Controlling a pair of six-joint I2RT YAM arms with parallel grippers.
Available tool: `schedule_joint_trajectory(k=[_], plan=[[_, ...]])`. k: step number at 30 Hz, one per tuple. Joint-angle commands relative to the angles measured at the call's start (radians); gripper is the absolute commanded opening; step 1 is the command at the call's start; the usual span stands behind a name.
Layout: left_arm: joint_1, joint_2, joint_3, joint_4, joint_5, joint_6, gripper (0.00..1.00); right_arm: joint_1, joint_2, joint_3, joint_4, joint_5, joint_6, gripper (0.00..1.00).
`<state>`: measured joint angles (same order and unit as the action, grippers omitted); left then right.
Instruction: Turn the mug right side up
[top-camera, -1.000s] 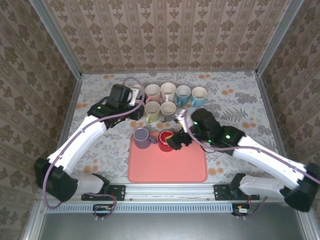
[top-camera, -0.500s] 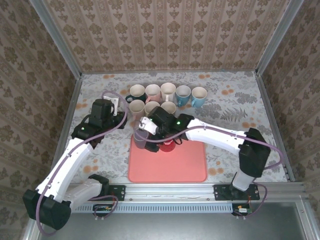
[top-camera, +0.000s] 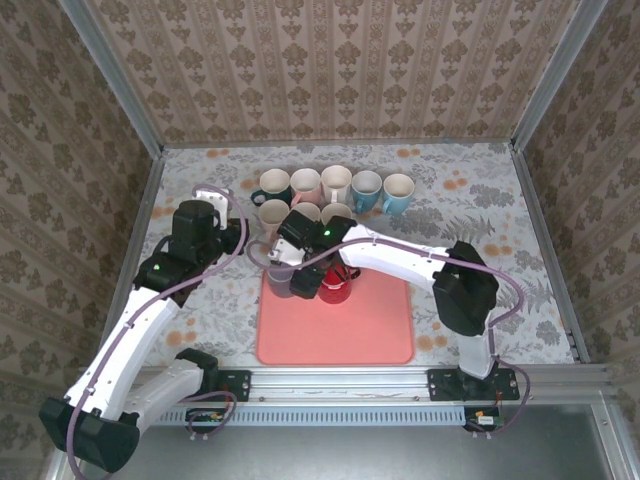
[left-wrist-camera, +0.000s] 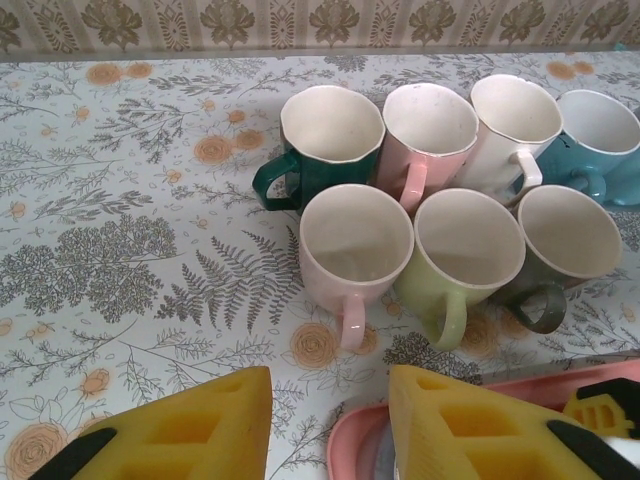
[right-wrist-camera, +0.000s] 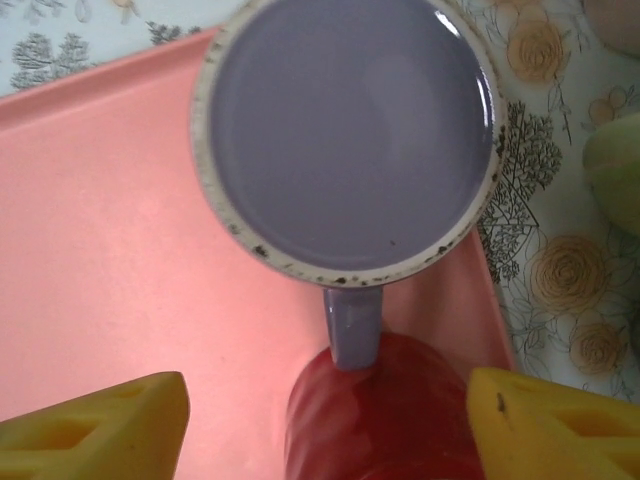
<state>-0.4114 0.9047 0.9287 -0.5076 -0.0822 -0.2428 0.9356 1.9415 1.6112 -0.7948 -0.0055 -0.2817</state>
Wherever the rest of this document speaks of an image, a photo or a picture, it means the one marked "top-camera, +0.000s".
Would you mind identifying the grey mug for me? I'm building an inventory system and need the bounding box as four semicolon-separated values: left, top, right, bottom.
289;201;323;221

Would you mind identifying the light pink smooth mug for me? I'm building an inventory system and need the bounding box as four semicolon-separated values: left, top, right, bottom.
257;198;291;242

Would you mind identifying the pink faceted mug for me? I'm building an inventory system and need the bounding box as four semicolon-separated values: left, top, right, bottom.
289;167;323;205

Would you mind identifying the white faceted mug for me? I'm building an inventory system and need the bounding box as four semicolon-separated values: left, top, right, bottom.
319;164;354;205

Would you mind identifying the purple mug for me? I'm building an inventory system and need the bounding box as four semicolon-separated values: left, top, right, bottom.
264;264;301;300

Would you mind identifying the teal dotted mug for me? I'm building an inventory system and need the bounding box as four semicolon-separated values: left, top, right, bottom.
349;169;384;214

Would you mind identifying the dark teal mug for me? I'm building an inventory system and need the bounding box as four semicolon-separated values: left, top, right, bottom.
249;168;294;207

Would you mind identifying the pink plastic tray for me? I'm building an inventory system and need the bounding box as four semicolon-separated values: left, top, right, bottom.
254;264;417;367

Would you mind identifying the floral patterned tablecloth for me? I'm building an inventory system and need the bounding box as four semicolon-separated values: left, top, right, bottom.
110;142;576;369

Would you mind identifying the small circuit board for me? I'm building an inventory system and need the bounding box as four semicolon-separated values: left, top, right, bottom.
464;407;504;432
185;407;226;434

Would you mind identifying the grey metal panel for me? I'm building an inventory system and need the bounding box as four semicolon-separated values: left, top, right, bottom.
47;424;640;480

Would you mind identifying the aluminium side rail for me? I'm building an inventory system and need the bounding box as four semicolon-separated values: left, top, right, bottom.
93;149;166;369
509;144;594;366

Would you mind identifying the red mug black handle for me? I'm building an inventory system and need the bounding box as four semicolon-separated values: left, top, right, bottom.
318;264;362;305

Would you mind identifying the thin aluminium wall strip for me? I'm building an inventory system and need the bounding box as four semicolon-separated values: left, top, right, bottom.
162;138;516;150

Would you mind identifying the long aluminium frame rail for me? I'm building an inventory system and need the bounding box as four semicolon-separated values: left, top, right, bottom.
72;366;614;404

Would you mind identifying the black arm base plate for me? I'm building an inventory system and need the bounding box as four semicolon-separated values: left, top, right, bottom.
427;368;521;403
162;368;252;403

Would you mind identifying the aluminium frame post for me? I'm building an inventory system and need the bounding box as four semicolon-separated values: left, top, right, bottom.
510;0;610;154
57;0;166;159

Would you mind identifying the slotted grey cable duct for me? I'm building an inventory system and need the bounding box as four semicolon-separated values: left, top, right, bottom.
149;405;474;428

